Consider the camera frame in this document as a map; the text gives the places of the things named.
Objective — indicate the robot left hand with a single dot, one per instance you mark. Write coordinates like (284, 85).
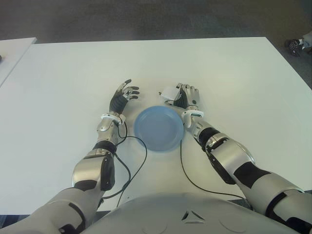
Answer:
(118, 103)

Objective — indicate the robot left arm silver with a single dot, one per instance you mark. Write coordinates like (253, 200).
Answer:
(90, 165)

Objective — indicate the white side table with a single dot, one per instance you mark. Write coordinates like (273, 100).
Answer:
(12, 53)

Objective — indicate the blue plate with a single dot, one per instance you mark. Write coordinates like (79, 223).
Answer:
(158, 129)

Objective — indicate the robot right arm silver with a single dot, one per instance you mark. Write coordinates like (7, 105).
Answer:
(229, 158)

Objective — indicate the white charger plug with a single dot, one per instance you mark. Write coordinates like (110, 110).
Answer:
(170, 93)

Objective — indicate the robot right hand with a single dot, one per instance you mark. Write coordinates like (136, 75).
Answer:
(190, 96)

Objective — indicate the silver robot torso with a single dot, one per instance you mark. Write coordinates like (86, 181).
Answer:
(190, 219)

